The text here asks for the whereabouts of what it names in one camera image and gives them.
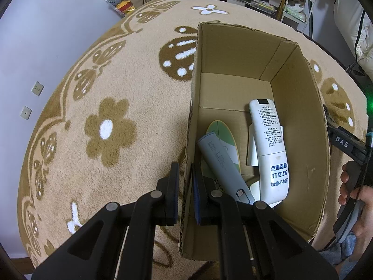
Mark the clear plastic bag of goods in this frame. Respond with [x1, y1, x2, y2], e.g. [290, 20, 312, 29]
[102, 0, 136, 16]

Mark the black cable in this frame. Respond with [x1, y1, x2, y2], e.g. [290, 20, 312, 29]
[347, 9, 365, 76]

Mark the beige floral rug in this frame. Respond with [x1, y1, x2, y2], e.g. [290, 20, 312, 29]
[17, 0, 373, 269]

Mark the pile of papers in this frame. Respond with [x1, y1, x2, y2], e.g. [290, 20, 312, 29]
[217, 0, 277, 16]

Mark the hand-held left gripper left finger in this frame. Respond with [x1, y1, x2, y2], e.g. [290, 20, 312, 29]
[31, 161, 180, 280]

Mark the white remote control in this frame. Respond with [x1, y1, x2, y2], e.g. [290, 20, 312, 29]
[249, 98, 290, 208]

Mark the white duvet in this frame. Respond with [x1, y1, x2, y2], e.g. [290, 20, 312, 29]
[334, 0, 373, 70]

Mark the cardboard box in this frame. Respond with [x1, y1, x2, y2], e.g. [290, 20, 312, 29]
[178, 20, 331, 261]

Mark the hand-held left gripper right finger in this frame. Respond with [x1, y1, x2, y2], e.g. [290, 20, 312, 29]
[190, 161, 339, 280]

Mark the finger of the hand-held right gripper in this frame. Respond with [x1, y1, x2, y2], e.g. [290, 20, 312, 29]
[322, 104, 336, 131]

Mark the person's right hand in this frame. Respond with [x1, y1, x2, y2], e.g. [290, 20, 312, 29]
[339, 161, 373, 258]

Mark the grey slim remote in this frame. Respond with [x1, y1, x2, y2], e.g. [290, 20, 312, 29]
[196, 132, 255, 205]

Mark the white wire rack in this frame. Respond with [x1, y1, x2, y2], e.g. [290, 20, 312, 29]
[281, 0, 318, 34]

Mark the green oval packet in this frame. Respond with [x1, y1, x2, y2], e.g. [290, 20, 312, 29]
[201, 119, 241, 181]

